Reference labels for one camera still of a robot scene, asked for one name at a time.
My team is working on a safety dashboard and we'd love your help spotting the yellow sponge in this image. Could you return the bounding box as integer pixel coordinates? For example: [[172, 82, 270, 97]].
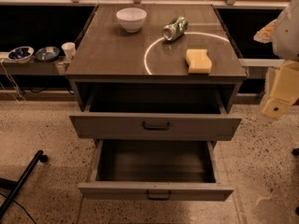
[[185, 49, 212, 74]]

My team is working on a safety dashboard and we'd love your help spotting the grey drawer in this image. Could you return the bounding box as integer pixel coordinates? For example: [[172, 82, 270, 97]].
[[70, 87, 241, 141], [78, 140, 234, 202]]

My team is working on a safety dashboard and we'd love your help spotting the white cable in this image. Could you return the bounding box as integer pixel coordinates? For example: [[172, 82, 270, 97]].
[[0, 59, 26, 105]]

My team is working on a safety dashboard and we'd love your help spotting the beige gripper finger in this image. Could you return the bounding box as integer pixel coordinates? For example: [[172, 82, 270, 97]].
[[253, 20, 277, 44]]

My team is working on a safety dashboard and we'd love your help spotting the grey blue bowl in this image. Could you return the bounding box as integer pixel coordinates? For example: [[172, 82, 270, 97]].
[[35, 47, 60, 63]]

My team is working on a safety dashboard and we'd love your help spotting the low side shelf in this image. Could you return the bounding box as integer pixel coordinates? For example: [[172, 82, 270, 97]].
[[0, 57, 70, 76]]

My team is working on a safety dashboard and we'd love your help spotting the white ceramic bowl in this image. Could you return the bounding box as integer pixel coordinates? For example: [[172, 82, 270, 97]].
[[116, 7, 147, 33]]

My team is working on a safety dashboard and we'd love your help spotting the grey top drawer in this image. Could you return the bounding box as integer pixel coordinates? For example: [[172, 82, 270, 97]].
[[70, 87, 241, 141]]

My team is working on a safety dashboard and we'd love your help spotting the black caster wheel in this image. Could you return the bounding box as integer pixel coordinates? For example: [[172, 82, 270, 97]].
[[292, 148, 299, 156]]

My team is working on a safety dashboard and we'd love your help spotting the black chair leg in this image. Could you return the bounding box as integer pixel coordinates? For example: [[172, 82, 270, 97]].
[[0, 150, 48, 218]]

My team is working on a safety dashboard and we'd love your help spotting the crushed green soda can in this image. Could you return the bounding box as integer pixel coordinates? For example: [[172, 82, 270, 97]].
[[163, 17, 189, 41]]

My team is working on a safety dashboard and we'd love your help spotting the blue patterned bowl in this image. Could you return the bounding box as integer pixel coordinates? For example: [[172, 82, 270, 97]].
[[8, 46, 34, 63]]

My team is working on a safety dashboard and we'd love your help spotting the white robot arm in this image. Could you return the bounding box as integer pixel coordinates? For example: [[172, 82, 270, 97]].
[[253, 0, 299, 119]]

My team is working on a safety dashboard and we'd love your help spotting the white paper cup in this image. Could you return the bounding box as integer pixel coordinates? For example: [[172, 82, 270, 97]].
[[62, 42, 76, 60]]

